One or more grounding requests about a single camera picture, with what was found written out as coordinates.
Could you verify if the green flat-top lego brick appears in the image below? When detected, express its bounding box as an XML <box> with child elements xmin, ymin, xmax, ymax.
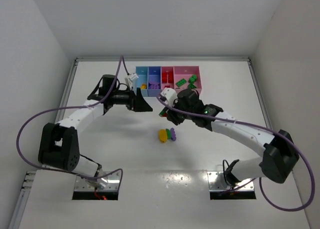
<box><xmin>159</xmin><ymin>108</ymin><xmax>168</xmax><ymax>114</ymax></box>

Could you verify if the purple scalloped lego brick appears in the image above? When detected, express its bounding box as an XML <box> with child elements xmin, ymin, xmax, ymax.
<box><xmin>170</xmin><ymin>127</ymin><xmax>177</xmax><ymax>141</ymax></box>

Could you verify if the purple lotus lego brick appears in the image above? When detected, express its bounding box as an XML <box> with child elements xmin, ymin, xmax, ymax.
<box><xmin>148</xmin><ymin>81</ymin><xmax>160</xmax><ymax>89</ymax></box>

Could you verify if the yellow oval lego brick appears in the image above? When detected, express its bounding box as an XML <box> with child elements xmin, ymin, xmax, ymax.
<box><xmin>158</xmin><ymin>129</ymin><xmax>168</xmax><ymax>143</ymax></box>

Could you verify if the green studded lego plate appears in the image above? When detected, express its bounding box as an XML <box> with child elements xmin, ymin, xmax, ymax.
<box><xmin>175</xmin><ymin>78</ymin><xmax>187</xmax><ymax>88</ymax></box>

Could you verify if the small green lego brick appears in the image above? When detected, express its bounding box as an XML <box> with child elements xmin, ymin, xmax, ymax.
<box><xmin>187</xmin><ymin>83</ymin><xmax>197</xmax><ymax>89</ymax></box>

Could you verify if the red oval lego brick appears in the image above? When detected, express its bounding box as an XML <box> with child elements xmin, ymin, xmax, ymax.
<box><xmin>161</xmin><ymin>72</ymin><xmax>168</xmax><ymax>84</ymax></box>

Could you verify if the green lego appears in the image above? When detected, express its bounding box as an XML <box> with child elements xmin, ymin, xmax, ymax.
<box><xmin>188</xmin><ymin>74</ymin><xmax>197</xmax><ymax>84</ymax></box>

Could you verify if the red base lego brick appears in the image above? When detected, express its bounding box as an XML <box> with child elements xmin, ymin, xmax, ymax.
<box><xmin>167</xmin><ymin>72</ymin><xmax>174</xmax><ymax>84</ymax></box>

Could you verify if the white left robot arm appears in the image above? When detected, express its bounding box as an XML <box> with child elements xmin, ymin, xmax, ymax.
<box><xmin>38</xmin><ymin>74</ymin><xmax>153</xmax><ymax>178</ymax></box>

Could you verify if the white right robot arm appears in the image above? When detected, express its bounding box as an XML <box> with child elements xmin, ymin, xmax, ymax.
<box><xmin>160</xmin><ymin>88</ymin><xmax>300</xmax><ymax>187</ymax></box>

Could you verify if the light blue container tray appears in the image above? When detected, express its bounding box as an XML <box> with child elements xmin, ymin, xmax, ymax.
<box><xmin>135</xmin><ymin>66</ymin><xmax>148</xmax><ymax>97</ymax></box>

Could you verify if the large pink container tray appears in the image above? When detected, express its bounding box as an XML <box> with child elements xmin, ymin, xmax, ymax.
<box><xmin>173</xmin><ymin>66</ymin><xmax>202</xmax><ymax>94</ymax></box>

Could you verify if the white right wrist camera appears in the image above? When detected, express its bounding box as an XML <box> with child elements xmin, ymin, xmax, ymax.
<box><xmin>160</xmin><ymin>87</ymin><xmax>178</xmax><ymax>107</ymax></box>

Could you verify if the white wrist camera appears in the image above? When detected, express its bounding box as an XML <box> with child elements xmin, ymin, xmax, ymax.
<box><xmin>160</xmin><ymin>87</ymin><xmax>178</xmax><ymax>107</ymax></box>
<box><xmin>125</xmin><ymin>73</ymin><xmax>139</xmax><ymax>90</ymax></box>

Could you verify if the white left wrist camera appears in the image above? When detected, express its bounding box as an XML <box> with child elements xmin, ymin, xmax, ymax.
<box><xmin>125</xmin><ymin>73</ymin><xmax>139</xmax><ymax>90</ymax></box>

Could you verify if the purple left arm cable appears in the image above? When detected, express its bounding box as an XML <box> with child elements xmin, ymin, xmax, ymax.
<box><xmin>16</xmin><ymin>55</ymin><xmax>132</xmax><ymax>180</ymax></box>

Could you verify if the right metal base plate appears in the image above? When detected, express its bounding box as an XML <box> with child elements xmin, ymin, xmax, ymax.
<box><xmin>207</xmin><ymin>171</ymin><xmax>254</xmax><ymax>193</ymax></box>

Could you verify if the metal base plate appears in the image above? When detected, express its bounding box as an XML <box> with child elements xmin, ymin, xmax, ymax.
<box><xmin>207</xmin><ymin>171</ymin><xmax>254</xmax><ymax>193</ymax></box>
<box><xmin>74</xmin><ymin>170</ymin><xmax>123</xmax><ymax>192</ymax></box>

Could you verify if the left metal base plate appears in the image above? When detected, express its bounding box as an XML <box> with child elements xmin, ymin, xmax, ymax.
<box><xmin>74</xmin><ymin>170</ymin><xmax>123</xmax><ymax>192</ymax></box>

